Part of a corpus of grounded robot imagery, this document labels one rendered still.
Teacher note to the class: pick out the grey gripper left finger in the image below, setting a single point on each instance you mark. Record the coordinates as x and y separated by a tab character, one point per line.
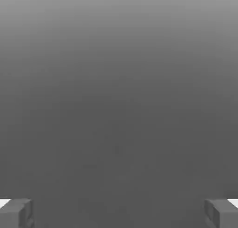
14	214

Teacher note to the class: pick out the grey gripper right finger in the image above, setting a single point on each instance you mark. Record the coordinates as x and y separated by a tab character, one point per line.
223	214

